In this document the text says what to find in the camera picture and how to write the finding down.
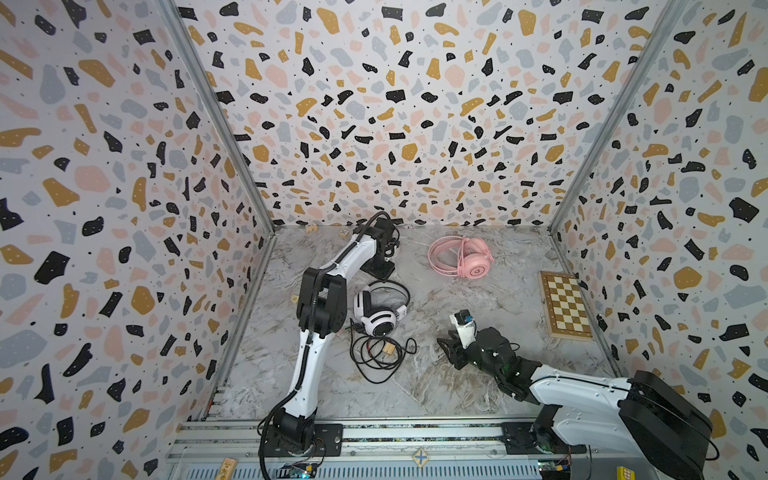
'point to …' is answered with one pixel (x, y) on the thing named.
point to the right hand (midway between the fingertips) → (440, 332)
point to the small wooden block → (389, 348)
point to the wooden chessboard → (565, 308)
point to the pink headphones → (445, 254)
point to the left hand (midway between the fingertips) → (381, 269)
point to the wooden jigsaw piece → (311, 229)
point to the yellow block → (625, 473)
